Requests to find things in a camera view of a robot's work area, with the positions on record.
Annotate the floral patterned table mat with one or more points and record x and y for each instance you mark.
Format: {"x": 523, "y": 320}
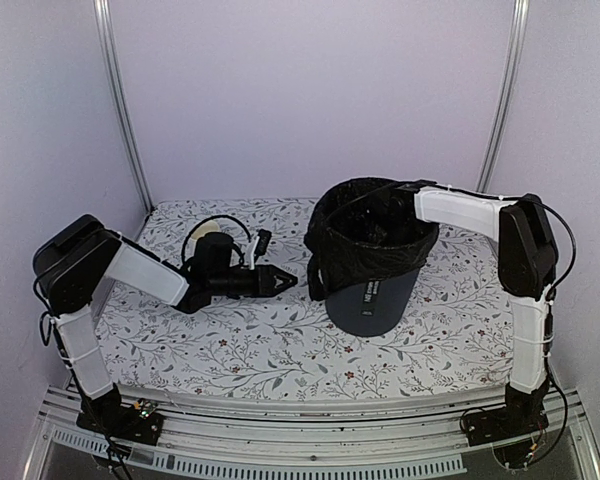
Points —
{"x": 460, "y": 330}

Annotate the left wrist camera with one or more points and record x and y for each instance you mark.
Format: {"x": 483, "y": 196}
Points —
{"x": 257, "y": 248}

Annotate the left aluminium frame post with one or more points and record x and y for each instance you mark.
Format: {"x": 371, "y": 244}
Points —
{"x": 111, "y": 62}

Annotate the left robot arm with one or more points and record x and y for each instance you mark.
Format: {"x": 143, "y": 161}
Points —
{"x": 76, "y": 270}

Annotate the aluminium frame post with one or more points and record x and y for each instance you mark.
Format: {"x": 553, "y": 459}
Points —
{"x": 111, "y": 62}
{"x": 511, "y": 67}

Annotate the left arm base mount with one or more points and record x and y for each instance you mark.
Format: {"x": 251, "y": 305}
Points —
{"x": 139, "y": 422}

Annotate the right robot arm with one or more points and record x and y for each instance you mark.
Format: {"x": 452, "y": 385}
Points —
{"x": 527, "y": 258}

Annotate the aluminium front rail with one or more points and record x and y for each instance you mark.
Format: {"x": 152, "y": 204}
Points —
{"x": 401, "y": 438}

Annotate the black plastic trash bag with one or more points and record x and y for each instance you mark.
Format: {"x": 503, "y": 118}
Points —
{"x": 365, "y": 229}

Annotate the right aluminium frame post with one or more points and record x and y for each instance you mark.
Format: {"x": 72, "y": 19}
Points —
{"x": 511, "y": 67}

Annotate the cream ceramic cup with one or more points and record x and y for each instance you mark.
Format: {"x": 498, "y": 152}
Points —
{"x": 210, "y": 226}

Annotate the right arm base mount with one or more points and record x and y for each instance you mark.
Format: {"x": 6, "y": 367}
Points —
{"x": 483, "y": 426}

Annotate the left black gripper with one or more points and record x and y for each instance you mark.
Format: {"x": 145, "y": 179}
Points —
{"x": 266, "y": 283}

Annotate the dark grey trash bin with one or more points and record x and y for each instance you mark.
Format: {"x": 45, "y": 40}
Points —
{"x": 373, "y": 308}

